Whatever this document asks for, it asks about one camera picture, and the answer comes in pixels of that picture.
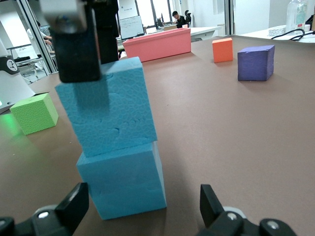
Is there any orange foam block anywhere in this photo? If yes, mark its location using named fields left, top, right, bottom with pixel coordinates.
left=212, top=37, right=234, bottom=63

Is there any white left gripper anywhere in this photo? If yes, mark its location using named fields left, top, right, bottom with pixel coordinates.
left=40, top=0, right=120, bottom=83

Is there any black cable on desk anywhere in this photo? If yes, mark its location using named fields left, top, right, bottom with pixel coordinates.
left=270, top=28, right=315, bottom=41

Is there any whiteboard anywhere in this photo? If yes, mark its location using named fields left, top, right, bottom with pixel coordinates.
left=119, top=15, right=145, bottom=40

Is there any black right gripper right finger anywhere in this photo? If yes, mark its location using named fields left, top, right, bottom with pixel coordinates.
left=199, top=184, right=259, bottom=236

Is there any person in white shirt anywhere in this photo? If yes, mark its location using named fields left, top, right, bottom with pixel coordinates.
left=26, top=21, right=54, bottom=55

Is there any brown table cover sheet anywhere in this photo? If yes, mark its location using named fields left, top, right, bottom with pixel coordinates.
left=0, top=34, right=315, bottom=236

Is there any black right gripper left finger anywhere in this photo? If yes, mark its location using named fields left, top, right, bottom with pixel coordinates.
left=17, top=182, right=90, bottom=236

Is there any green foam block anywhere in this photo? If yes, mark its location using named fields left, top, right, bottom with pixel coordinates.
left=9, top=92, right=60, bottom=136

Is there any clear plastic bottle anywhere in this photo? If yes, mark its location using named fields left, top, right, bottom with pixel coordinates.
left=285, top=0, right=309, bottom=35

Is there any light blue foam block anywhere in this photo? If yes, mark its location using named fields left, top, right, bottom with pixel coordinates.
left=54, top=56, right=158, bottom=158
left=76, top=141, right=168, bottom=221

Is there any pink plastic bin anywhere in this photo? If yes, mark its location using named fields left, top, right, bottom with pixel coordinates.
left=122, top=27, right=192, bottom=63

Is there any seated person in black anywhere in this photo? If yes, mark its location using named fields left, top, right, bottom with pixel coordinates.
left=171, top=10, right=187, bottom=29

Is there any purple foam block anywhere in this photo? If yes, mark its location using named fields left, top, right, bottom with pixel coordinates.
left=237, top=44, right=276, bottom=82

